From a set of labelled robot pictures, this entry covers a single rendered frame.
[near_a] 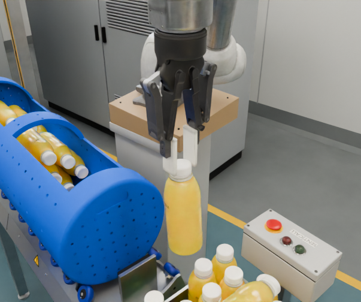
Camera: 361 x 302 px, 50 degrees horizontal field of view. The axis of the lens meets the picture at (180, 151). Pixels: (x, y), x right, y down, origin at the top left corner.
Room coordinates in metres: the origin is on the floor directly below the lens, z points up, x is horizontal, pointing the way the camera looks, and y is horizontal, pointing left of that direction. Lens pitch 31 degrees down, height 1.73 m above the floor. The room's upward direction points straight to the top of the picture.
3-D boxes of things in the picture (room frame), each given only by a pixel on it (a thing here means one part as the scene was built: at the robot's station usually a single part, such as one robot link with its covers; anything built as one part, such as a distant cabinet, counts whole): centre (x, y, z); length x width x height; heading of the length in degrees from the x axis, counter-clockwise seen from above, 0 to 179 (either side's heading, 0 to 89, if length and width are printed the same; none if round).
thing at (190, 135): (0.57, -0.02, 1.40); 0.03 x 0.01 x 0.07; 40
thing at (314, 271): (0.66, -0.25, 1.05); 0.20 x 0.10 x 0.10; 40
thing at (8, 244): (1.38, 0.83, 0.31); 0.06 x 0.06 x 0.63; 40
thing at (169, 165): (0.54, 0.02, 1.40); 0.03 x 0.01 x 0.07; 40
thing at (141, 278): (0.63, 0.10, 0.99); 0.10 x 0.02 x 0.12; 130
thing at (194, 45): (0.56, 0.00, 1.55); 0.08 x 0.07 x 0.09; 130
